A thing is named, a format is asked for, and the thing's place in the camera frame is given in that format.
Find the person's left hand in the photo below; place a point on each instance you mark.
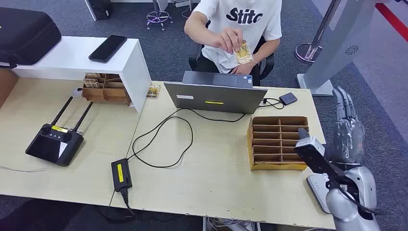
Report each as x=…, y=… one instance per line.
x=243, y=68

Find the person's right hand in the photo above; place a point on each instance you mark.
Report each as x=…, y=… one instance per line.
x=228, y=39

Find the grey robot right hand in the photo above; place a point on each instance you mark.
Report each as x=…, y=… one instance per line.
x=347, y=140

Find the large cardboard slotted organizer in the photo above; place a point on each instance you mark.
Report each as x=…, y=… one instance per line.
x=271, y=140

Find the person's left forearm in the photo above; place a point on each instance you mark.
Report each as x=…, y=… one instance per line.
x=267, y=51

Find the person's right forearm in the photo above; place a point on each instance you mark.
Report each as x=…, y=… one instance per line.
x=199, y=35

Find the person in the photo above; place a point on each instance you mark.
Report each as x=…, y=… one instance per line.
x=242, y=32

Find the patterned card stack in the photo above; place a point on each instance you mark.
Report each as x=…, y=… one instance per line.
x=91, y=83
x=93, y=75

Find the black office chair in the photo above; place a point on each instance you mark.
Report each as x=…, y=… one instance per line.
x=267, y=67

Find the grey laptop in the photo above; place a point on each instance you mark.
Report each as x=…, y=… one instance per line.
x=216, y=98

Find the small black external drive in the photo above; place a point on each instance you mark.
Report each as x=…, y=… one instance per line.
x=288, y=98

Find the chrome stool base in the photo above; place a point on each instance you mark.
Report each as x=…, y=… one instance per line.
x=158, y=16

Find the grey kiosk stand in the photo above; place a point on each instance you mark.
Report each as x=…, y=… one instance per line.
x=338, y=47

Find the black smartphone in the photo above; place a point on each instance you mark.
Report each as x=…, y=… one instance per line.
x=107, y=48

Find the small cardboard organizer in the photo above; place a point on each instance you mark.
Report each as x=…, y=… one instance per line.
x=108, y=94

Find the black cabinet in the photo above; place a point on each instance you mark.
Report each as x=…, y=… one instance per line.
x=99, y=8

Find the white desk shelf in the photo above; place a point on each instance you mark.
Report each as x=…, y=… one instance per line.
x=70, y=57

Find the black power adapter yellow label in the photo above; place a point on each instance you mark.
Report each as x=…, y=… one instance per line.
x=121, y=173

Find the black carrying case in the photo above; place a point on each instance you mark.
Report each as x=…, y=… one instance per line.
x=25, y=35

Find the black remote controller with antennas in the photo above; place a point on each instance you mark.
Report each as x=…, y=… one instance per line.
x=52, y=146

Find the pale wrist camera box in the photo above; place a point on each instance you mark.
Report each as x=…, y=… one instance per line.
x=314, y=156

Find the chrome stanchion post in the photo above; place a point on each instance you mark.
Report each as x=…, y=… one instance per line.
x=307, y=52

